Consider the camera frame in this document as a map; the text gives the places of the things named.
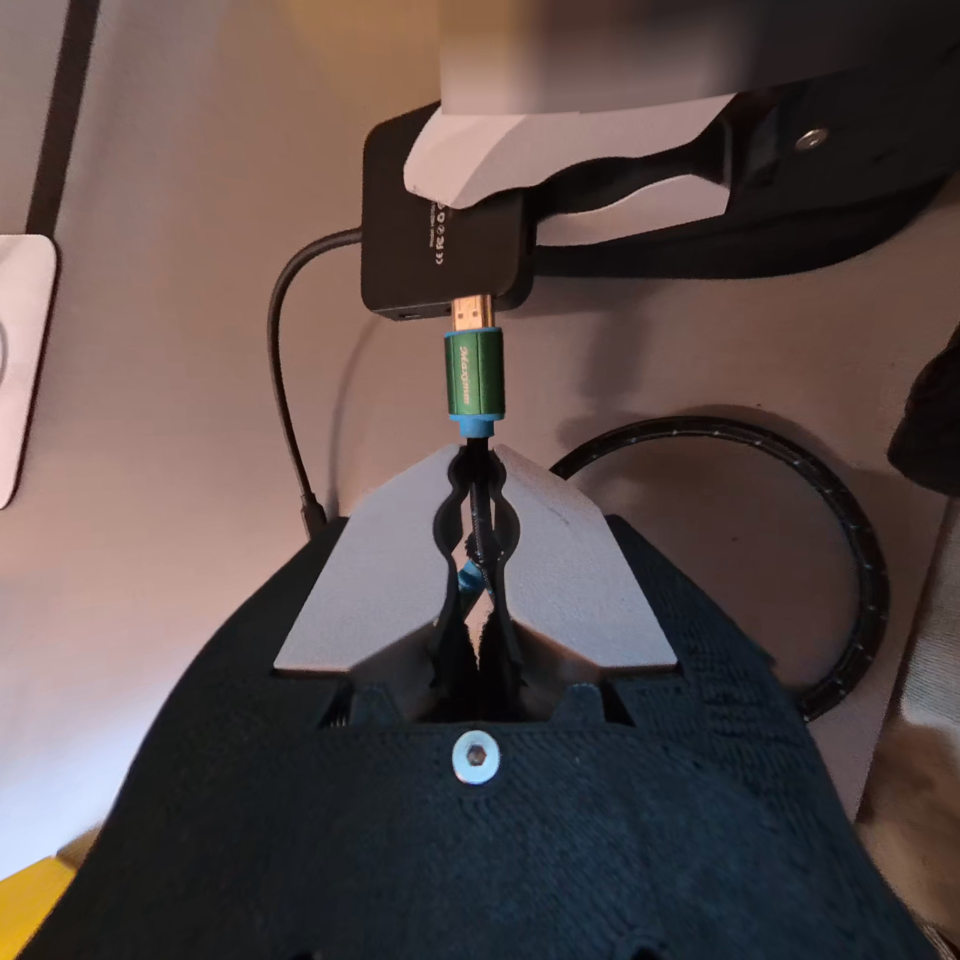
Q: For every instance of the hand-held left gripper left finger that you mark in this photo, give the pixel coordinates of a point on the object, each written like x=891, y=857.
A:
x=360, y=592

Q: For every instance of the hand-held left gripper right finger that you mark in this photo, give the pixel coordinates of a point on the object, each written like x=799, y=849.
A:
x=592, y=592

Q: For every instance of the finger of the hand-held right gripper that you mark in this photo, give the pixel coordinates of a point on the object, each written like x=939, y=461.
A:
x=487, y=157
x=675, y=206

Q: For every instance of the black square adapter hub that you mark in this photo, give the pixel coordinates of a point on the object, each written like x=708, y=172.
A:
x=420, y=247

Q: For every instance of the yellow plastic bin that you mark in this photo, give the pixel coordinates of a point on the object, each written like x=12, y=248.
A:
x=30, y=915

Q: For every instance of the black quilted mat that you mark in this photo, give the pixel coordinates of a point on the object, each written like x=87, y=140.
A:
x=934, y=420

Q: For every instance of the flat white object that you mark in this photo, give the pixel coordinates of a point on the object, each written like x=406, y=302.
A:
x=22, y=360

